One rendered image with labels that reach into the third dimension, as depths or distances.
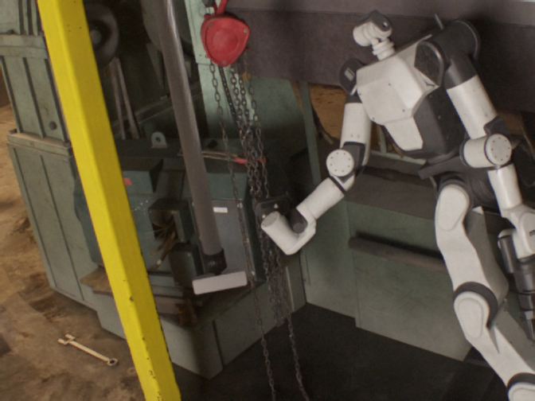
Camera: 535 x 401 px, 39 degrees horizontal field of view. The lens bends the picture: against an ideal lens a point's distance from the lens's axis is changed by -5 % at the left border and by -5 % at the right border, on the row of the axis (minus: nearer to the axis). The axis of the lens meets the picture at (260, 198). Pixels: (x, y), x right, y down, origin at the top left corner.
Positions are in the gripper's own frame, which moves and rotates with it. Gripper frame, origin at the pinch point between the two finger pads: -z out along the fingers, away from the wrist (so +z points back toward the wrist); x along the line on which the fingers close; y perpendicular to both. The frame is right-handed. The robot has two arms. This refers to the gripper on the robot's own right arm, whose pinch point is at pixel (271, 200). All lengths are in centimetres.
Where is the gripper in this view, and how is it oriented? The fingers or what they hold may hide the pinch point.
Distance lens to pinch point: 246.5
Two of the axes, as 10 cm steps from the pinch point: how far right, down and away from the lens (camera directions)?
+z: 1.2, 4.1, -9.0
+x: 9.8, -1.9, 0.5
